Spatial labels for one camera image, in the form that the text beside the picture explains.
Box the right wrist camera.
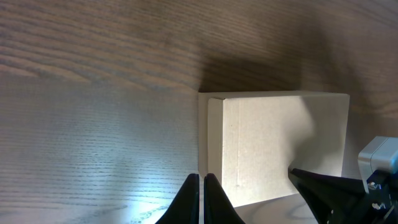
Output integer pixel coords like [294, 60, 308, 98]
[358, 136, 397, 194]

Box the cardboard box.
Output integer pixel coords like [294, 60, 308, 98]
[198, 91, 349, 207]

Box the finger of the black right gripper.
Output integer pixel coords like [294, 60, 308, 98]
[288, 169, 370, 223]

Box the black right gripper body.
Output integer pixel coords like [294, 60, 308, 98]
[348, 170, 397, 224]

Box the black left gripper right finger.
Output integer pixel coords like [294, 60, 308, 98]
[203, 173, 244, 224]

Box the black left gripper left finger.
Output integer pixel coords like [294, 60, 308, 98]
[156, 174, 200, 224]

